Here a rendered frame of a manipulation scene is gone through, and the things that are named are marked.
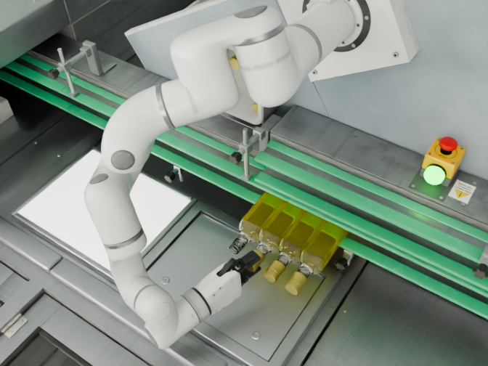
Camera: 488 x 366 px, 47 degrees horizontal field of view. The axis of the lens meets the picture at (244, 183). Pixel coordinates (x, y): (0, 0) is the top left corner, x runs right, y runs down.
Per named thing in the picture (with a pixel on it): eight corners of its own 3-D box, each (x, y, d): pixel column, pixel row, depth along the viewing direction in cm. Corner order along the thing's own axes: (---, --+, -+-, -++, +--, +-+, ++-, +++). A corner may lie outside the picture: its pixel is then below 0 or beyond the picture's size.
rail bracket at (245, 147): (256, 158, 152) (230, 187, 145) (255, 110, 139) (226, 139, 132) (266, 163, 150) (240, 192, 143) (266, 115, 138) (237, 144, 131)
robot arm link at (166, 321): (122, 293, 120) (140, 308, 112) (163, 265, 124) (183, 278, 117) (149, 344, 126) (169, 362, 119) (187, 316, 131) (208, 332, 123)
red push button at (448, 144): (433, 154, 126) (436, 143, 123) (440, 144, 128) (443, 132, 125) (451, 160, 124) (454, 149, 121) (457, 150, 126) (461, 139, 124)
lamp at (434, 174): (425, 174, 129) (420, 182, 127) (428, 160, 125) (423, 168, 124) (444, 182, 127) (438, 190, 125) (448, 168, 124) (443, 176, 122)
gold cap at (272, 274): (272, 265, 135) (263, 278, 133) (273, 257, 133) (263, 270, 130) (285, 272, 134) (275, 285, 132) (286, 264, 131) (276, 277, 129)
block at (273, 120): (270, 139, 154) (256, 153, 150) (270, 112, 147) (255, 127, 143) (282, 143, 153) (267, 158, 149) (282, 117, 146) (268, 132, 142)
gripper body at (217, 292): (208, 327, 129) (245, 298, 133) (204, 303, 121) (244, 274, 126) (189, 306, 133) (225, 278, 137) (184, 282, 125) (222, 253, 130)
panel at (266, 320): (94, 151, 183) (12, 219, 165) (92, 144, 181) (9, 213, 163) (341, 279, 147) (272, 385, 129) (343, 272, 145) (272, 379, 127)
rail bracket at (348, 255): (354, 240, 151) (330, 275, 144) (357, 224, 146) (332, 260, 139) (367, 246, 149) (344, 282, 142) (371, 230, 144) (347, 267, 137)
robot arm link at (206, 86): (178, 115, 109) (147, 37, 101) (296, 78, 107) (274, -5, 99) (176, 136, 101) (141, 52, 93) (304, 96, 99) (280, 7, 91)
